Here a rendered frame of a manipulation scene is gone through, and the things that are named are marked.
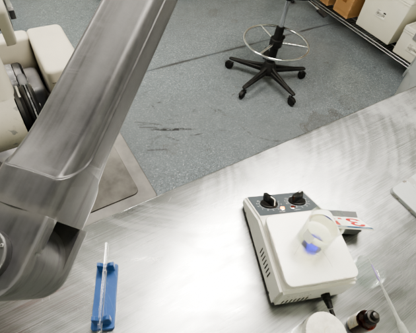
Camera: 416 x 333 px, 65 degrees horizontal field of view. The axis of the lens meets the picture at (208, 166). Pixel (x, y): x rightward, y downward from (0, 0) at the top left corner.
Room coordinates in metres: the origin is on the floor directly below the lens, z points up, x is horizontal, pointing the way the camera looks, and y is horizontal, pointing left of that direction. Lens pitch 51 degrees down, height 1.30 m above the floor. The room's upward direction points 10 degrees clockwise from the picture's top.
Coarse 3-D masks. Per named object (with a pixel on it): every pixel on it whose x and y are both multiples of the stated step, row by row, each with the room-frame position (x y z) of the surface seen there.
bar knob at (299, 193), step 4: (296, 192) 0.37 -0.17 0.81; (300, 192) 0.37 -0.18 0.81; (292, 196) 0.36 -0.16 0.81; (296, 196) 0.36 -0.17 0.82; (300, 196) 0.37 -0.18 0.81; (292, 200) 0.35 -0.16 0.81; (296, 200) 0.35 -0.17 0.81; (300, 200) 0.36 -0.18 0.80; (304, 200) 0.36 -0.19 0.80; (296, 204) 0.35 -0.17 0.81; (300, 204) 0.35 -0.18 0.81
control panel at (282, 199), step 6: (294, 192) 0.39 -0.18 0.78; (252, 198) 0.36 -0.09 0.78; (258, 198) 0.36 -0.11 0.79; (276, 198) 0.36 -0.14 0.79; (282, 198) 0.37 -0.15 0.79; (288, 198) 0.37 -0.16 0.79; (306, 198) 0.37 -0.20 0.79; (252, 204) 0.34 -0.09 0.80; (258, 204) 0.34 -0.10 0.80; (282, 204) 0.35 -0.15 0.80; (288, 204) 0.35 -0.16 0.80; (306, 204) 0.35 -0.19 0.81; (312, 204) 0.35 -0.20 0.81; (258, 210) 0.32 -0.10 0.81; (264, 210) 0.32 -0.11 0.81; (270, 210) 0.32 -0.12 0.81; (276, 210) 0.32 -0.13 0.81; (282, 210) 0.33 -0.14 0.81; (288, 210) 0.33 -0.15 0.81; (294, 210) 0.33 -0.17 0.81; (300, 210) 0.33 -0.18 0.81; (306, 210) 0.33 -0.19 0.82
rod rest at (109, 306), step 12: (96, 264) 0.18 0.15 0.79; (108, 264) 0.19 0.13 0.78; (96, 276) 0.17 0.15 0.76; (108, 276) 0.18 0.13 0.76; (96, 288) 0.15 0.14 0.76; (108, 288) 0.16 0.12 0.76; (96, 300) 0.14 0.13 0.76; (108, 300) 0.14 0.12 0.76; (96, 312) 0.12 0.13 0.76; (108, 312) 0.12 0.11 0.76; (96, 324) 0.10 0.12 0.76; (108, 324) 0.11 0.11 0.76
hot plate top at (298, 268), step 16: (272, 224) 0.28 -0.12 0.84; (288, 224) 0.28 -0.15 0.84; (272, 240) 0.25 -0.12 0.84; (288, 240) 0.25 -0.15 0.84; (336, 240) 0.27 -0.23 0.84; (288, 256) 0.23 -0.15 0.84; (304, 256) 0.23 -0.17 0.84; (320, 256) 0.24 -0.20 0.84; (336, 256) 0.24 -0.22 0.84; (288, 272) 0.20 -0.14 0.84; (304, 272) 0.21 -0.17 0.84; (320, 272) 0.21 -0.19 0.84; (336, 272) 0.21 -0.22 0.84; (352, 272) 0.22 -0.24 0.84
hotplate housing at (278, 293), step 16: (304, 192) 0.40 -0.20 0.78; (256, 224) 0.29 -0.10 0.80; (256, 240) 0.27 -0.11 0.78; (272, 256) 0.23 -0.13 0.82; (272, 272) 0.21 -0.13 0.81; (272, 288) 0.19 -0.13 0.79; (288, 288) 0.18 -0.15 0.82; (304, 288) 0.19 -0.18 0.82; (320, 288) 0.19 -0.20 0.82; (336, 288) 0.20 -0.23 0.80; (272, 304) 0.18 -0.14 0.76
